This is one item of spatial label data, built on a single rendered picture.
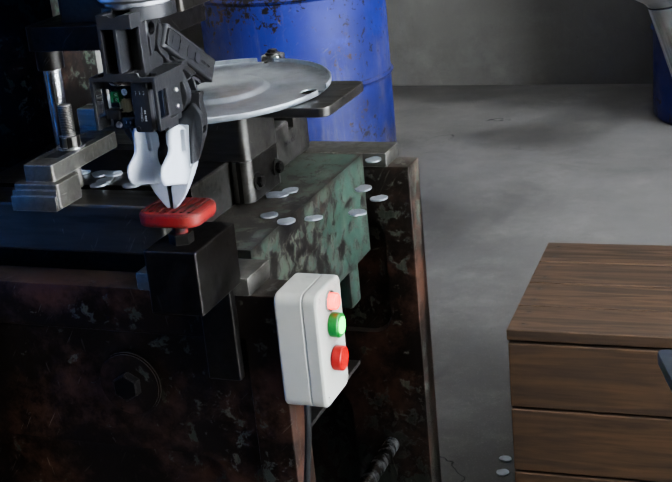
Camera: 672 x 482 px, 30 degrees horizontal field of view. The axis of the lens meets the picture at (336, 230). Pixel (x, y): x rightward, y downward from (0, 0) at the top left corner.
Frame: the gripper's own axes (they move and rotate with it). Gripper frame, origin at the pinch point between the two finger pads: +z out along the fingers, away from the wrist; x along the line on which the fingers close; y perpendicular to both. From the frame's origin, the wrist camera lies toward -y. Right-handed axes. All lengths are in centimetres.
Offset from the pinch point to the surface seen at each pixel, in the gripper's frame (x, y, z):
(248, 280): 4.0, -6.2, 11.8
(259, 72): -8.5, -41.8, -3.0
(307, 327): 10.9, -5.3, 16.5
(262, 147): -5.0, -32.6, 4.6
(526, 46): -44, -363, 61
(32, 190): -23.1, -8.2, 2.9
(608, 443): 34, -61, 59
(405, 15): -92, -363, 48
